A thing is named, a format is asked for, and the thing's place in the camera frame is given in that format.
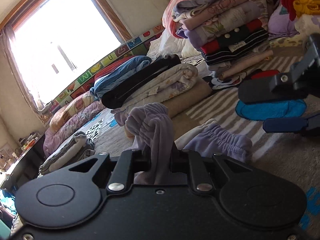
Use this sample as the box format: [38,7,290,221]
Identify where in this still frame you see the lavender sweatpants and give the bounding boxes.
[125,103,252,185]

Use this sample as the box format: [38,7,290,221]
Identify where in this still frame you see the grey folded clothes stack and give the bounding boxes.
[38,131,95,177]

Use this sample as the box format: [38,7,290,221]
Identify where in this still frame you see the tall folded clothes stack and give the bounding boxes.
[176,0,272,80]

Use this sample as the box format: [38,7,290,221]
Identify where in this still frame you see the Mickey Mouse fleece blanket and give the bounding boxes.
[44,37,320,233]

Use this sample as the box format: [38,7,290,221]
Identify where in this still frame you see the beige folded blanket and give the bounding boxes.
[162,77,212,118]

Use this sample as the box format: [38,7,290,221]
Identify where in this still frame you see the purple floral quilt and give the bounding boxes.
[43,101,105,157]

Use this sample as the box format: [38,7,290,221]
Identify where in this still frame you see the orange patterned pillow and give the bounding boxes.
[49,91,95,133]

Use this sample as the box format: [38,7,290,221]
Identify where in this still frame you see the dark side desk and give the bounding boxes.
[1,134,46,194]

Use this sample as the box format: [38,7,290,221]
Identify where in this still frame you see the floral folded blanket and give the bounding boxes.
[111,63,198,114]

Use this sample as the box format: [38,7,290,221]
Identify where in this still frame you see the blue folded quilt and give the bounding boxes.
[90,56,152,100]

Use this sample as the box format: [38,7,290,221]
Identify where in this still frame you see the red folded blanket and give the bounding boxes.
[94,55,134,81]

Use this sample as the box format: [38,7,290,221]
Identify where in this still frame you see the black folded garment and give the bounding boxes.
[101,54,181,109]

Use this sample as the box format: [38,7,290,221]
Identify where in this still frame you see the white cream quilt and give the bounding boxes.
[146,29,201,60]

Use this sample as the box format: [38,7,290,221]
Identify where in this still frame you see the colourful alphabet headboard mat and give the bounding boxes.
[49,24,164,114]

